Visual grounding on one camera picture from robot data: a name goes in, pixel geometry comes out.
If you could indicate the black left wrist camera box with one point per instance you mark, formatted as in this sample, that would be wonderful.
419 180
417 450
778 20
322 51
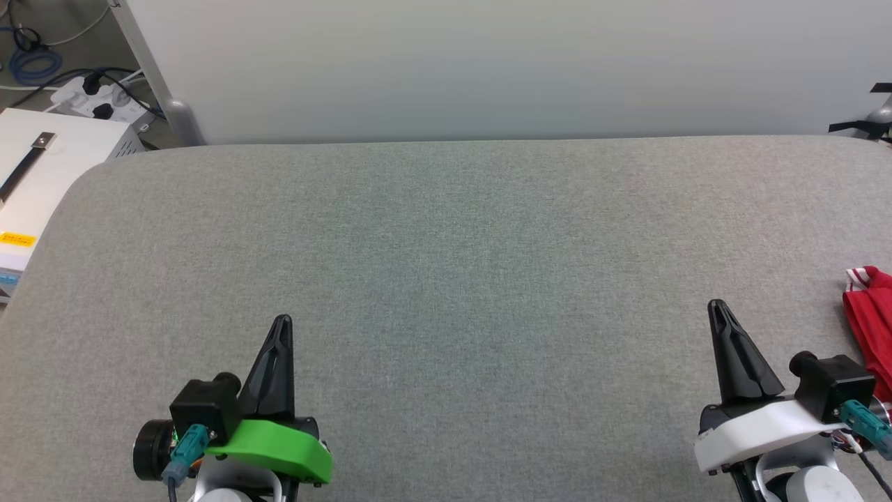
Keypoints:
202 404

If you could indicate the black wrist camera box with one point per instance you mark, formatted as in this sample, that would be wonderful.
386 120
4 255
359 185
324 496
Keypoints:
833 383
202 404

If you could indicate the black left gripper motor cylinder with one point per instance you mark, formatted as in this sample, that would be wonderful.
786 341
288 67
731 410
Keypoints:
150 450

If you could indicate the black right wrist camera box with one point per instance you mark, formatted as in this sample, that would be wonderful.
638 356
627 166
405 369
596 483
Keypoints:
833 383

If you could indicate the grey stand with black tape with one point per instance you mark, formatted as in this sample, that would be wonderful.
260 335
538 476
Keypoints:
879 115

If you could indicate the red and white basketball jersey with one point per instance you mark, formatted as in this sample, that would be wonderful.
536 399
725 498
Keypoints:
874 328

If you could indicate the grey metal partition post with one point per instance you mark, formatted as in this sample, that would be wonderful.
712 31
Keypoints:
182 122

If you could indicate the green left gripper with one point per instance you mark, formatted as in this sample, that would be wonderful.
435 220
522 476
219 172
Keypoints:
286 446

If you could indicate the grey fabric sofa seat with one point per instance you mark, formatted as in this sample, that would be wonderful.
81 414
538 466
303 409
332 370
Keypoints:
453 279

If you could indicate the white power strip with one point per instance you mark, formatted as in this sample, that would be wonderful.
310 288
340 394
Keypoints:
77 101

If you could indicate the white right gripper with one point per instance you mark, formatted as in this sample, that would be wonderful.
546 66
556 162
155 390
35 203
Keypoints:
752 429

